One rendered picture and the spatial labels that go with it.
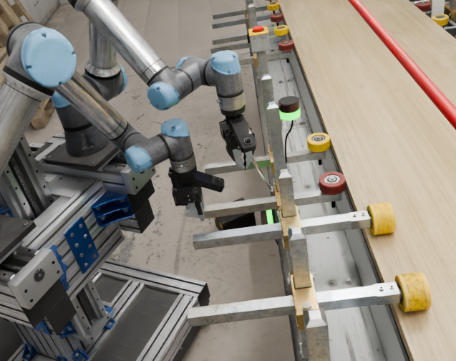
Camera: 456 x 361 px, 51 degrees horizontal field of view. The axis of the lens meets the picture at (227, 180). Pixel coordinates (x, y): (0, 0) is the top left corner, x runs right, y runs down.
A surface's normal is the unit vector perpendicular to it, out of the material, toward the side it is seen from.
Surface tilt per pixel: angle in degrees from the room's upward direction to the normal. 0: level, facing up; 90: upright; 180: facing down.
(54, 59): 85
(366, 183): 0
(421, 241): 0
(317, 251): 0
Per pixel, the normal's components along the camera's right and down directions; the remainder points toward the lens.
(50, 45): 0.64, 0.28
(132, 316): -0.16, -0.81
